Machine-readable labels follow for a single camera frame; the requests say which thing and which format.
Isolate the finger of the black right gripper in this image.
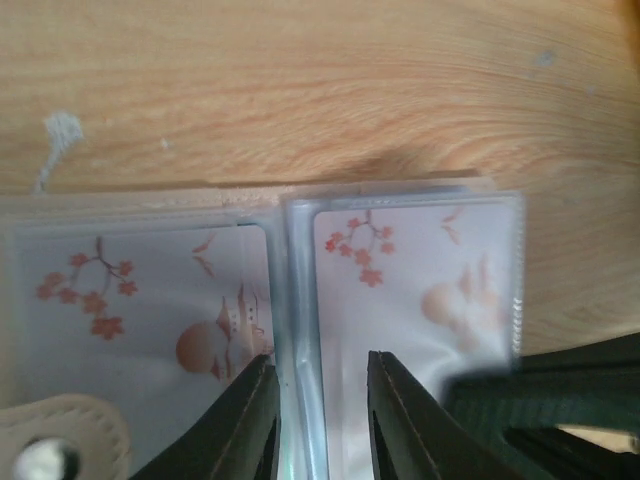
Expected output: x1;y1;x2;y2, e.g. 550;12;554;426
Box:
444;334;639;479

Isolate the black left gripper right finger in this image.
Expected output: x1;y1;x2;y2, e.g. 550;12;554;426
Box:
367;351;522;479

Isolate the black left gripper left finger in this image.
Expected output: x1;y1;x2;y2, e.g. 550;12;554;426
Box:
132;355;280;480

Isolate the pink blossom VIP card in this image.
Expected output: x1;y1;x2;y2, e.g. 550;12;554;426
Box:
17;225;273;469

